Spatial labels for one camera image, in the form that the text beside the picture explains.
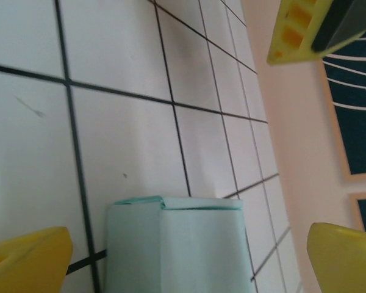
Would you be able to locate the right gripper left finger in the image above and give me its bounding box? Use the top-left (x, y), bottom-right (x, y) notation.
top-left (0, 226), bottom-right (74, 293)

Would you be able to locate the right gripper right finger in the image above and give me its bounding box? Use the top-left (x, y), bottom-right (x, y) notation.
top-left (306, 222), bottom-right (366, 293)

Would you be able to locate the dark framed picture upper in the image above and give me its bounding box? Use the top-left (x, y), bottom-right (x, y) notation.
top-left (318, 24), bottom-right (366, 184)

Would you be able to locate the light blue paper box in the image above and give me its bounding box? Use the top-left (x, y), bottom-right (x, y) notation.
top-left (106, 195), bottom-right (244, 293)

